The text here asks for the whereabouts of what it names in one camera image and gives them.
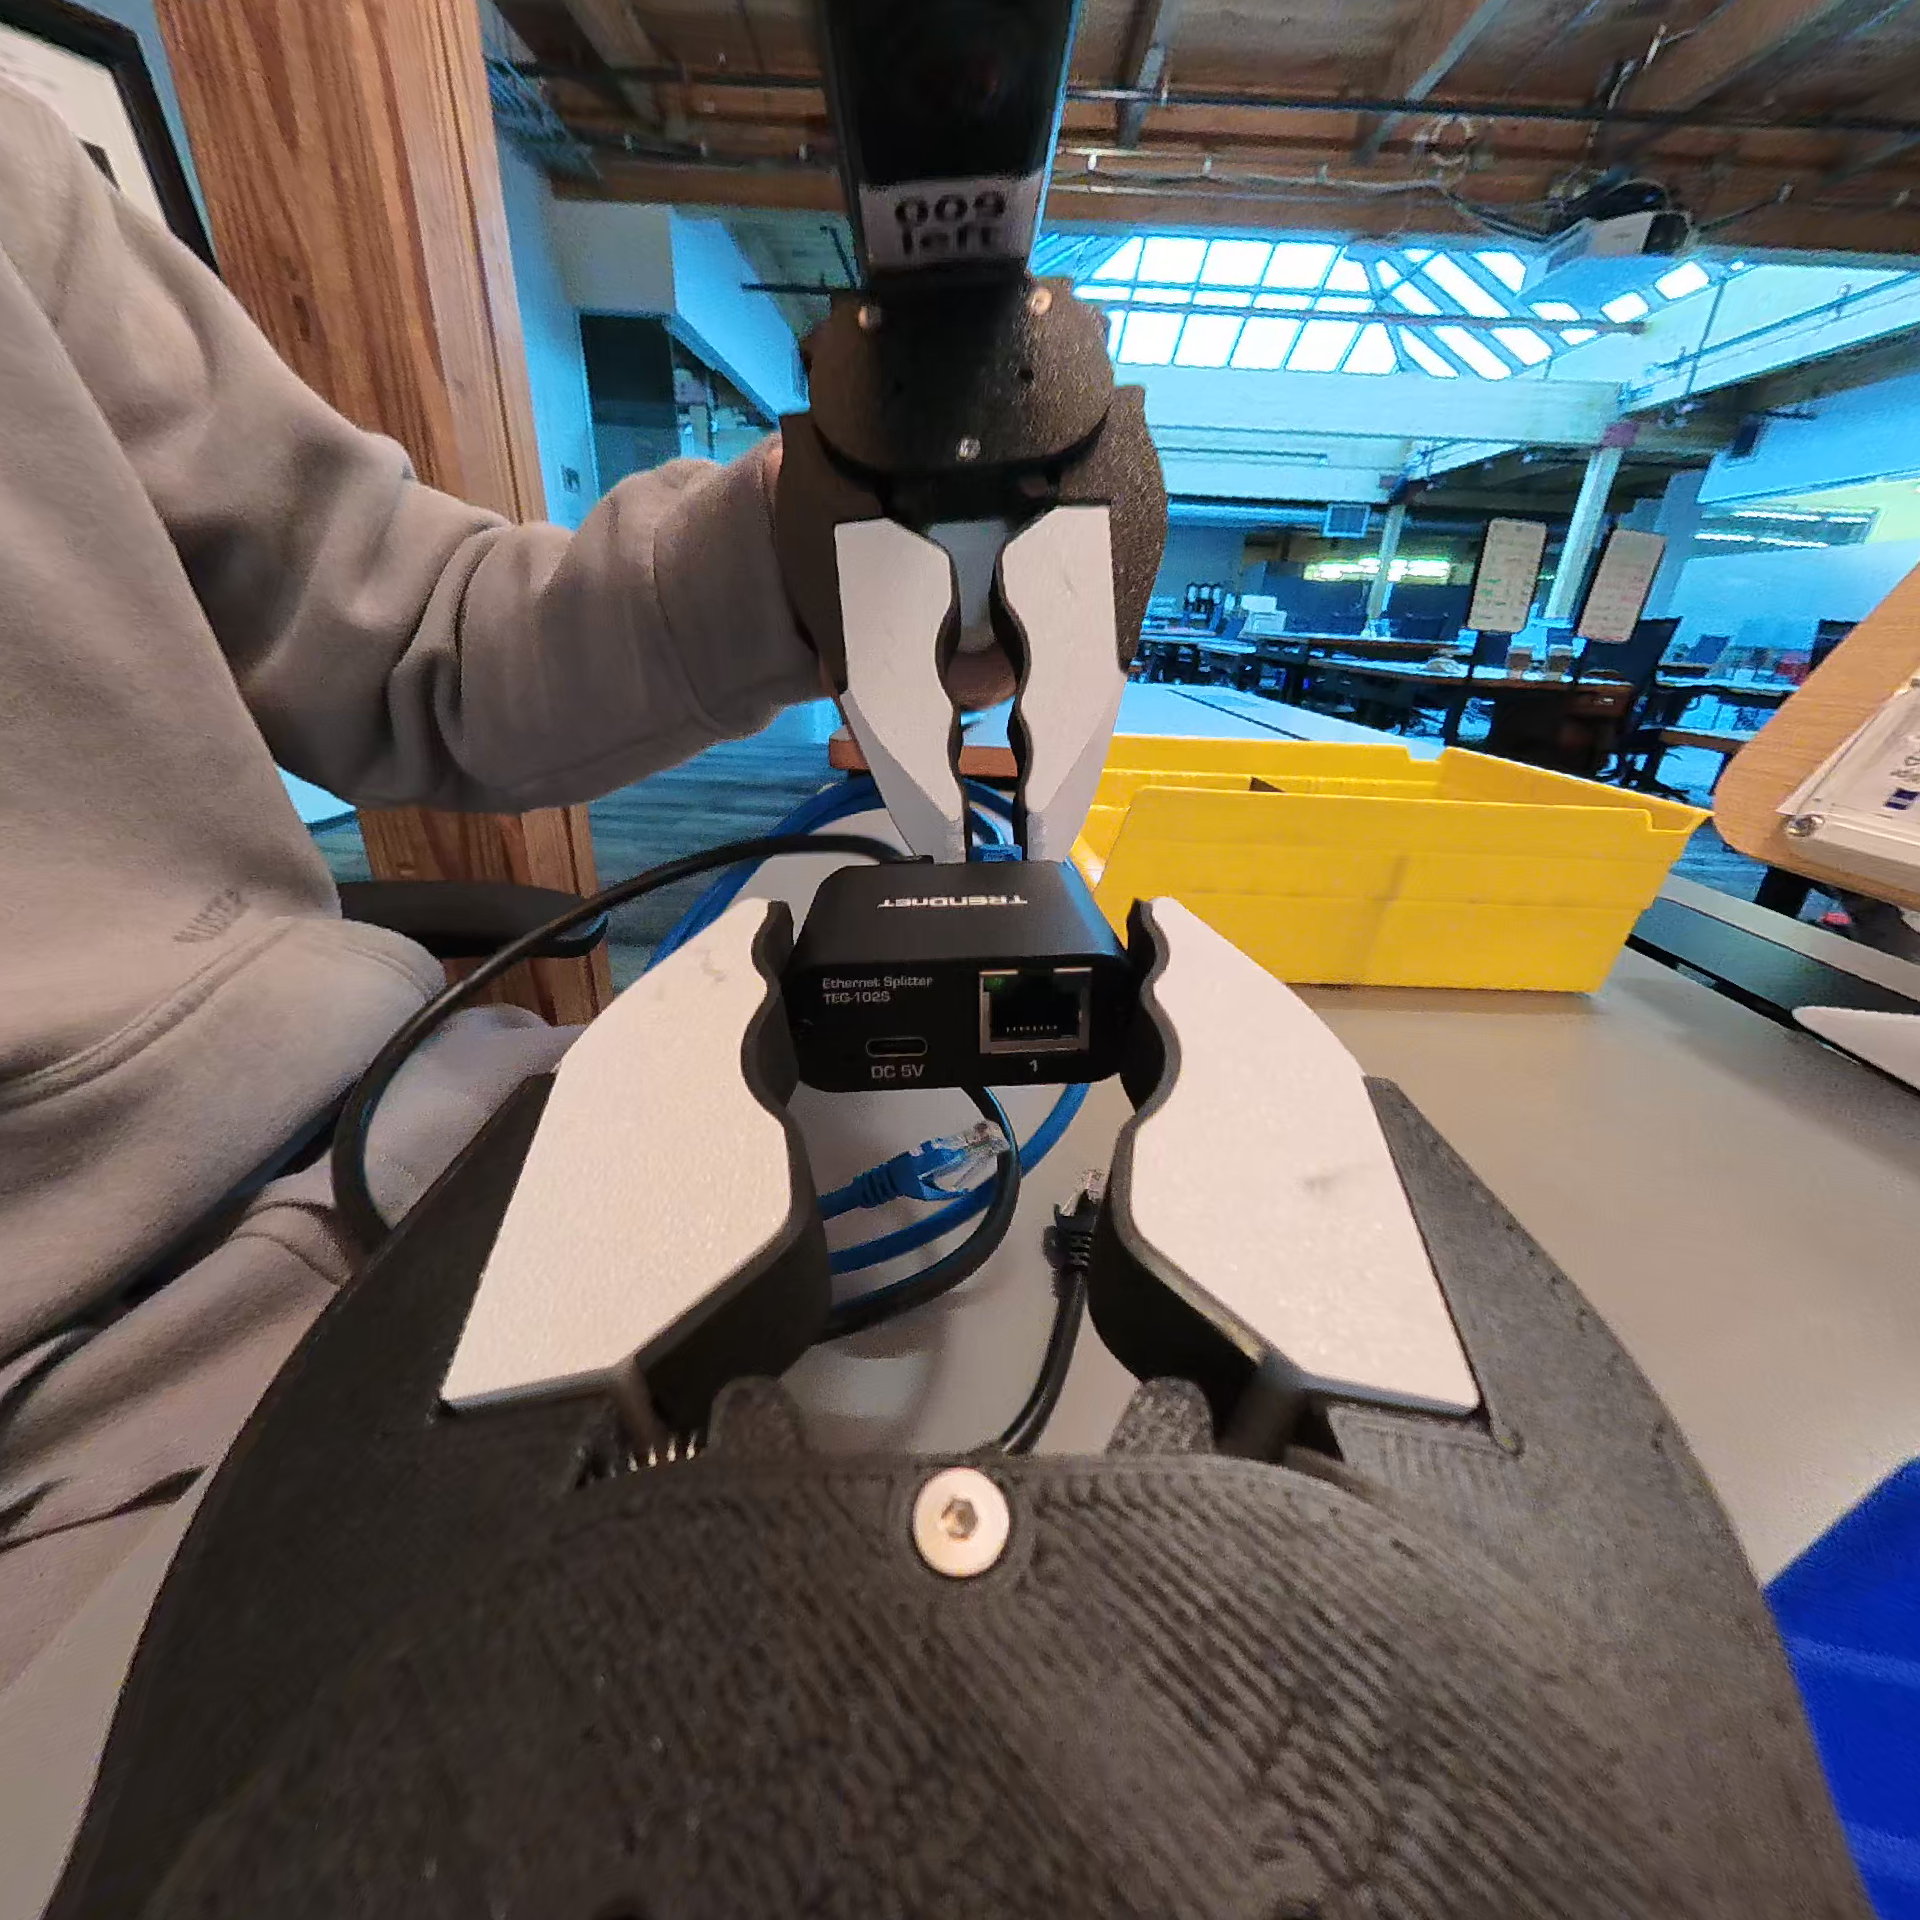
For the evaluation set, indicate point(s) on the skylight windows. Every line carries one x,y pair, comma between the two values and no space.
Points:
1276,308

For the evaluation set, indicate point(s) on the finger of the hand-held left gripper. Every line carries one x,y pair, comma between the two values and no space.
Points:
886,662
1072,662

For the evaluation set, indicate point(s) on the blue object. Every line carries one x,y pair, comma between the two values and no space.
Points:
1852,1681

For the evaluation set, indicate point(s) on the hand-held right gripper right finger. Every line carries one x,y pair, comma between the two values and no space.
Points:
1276,1186

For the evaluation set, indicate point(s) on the grey desk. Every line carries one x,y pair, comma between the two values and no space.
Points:
1651,1201

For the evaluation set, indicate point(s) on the black chair armrest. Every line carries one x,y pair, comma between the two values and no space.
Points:
452,914

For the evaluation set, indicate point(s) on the black framed picture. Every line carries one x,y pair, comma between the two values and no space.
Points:
91,90

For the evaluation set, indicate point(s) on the wooden pillar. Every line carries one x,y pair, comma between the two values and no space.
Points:
359,225

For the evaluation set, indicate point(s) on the small clear plastic packet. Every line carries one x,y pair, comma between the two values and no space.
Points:
1869,803

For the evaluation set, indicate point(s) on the person's grey hoodie body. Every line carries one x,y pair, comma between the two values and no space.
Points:
119,751

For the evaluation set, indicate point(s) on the standing whiteboard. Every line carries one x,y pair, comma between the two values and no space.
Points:
1622,586
1508,575

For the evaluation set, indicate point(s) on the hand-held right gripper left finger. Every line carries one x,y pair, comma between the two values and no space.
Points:
645,1171

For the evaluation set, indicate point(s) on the black ethernet splitter box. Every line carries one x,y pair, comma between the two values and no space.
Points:
932,932

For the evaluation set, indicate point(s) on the wooden clipboard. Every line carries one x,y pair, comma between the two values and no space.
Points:
1787,735

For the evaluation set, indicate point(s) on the ceiling projector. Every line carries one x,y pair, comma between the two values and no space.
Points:
1612,241

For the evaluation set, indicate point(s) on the yellow plastic bin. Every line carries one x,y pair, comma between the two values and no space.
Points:
1349,885

